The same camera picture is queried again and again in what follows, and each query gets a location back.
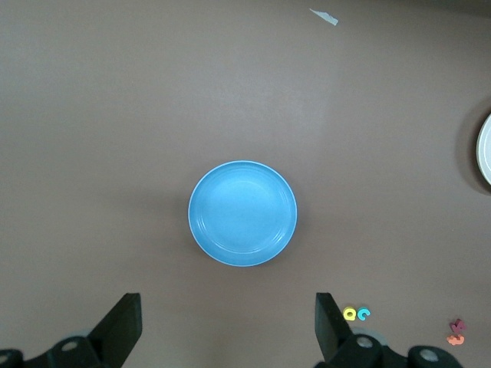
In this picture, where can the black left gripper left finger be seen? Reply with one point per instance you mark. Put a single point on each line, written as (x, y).
(115, 333)

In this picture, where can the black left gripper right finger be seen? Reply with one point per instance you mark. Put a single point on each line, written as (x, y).
(333, 337)

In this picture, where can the yellow foam letter a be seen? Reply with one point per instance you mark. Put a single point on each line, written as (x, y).
(350, 308)

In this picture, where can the teal foam letter c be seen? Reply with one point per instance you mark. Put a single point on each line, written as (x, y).
(360, 314)

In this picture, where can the orange foam letter r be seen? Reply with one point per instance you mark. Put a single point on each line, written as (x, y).
(455, 340)

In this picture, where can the maroon foam letter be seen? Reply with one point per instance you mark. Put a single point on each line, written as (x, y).
(456, 326)

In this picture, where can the blue plate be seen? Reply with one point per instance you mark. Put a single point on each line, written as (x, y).
(242, 213)

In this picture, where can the beige plate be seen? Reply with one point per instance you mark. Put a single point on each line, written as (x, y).
(486, 149)

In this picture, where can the white tape scrap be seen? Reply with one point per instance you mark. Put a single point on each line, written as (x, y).
(324, 16)

